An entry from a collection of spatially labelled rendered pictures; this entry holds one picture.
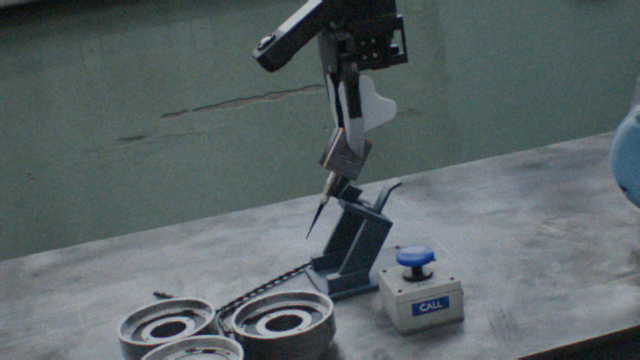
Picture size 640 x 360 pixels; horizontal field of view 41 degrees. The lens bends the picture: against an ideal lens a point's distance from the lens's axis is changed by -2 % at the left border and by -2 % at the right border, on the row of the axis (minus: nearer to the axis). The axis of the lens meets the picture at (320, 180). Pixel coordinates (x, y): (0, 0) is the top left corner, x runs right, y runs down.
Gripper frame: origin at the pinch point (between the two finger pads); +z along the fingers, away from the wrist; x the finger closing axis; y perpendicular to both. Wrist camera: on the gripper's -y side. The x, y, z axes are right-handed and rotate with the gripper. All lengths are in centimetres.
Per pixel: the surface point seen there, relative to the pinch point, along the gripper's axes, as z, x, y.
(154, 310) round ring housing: 12.9, -3.3, -25.4
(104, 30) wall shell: -4, 149, -24
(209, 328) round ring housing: 12.8, -11.3, -20.3
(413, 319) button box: 14.8, -16.8, -0.3
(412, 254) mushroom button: 8.8, -14.4, 1.2
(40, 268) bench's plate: 16, 28, -40
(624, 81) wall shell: 39, 141, 129
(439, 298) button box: 13.1, -17.0, 2.7
